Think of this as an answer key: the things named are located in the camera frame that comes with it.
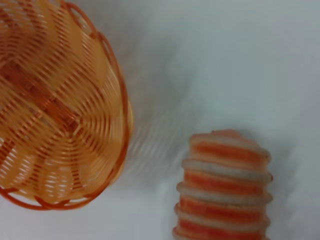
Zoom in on orange white striped bread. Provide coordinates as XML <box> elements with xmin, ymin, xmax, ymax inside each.
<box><xmin>171</xmin><ymin>128</ymin><xmax>274</xmax><ymax>240</ymax></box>

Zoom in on orange woven plastic basket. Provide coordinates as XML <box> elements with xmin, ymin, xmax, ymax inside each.
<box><xmin>0</xmin><ymin>0</ymin><xmax>135</xmax><ymax>211</ymax></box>

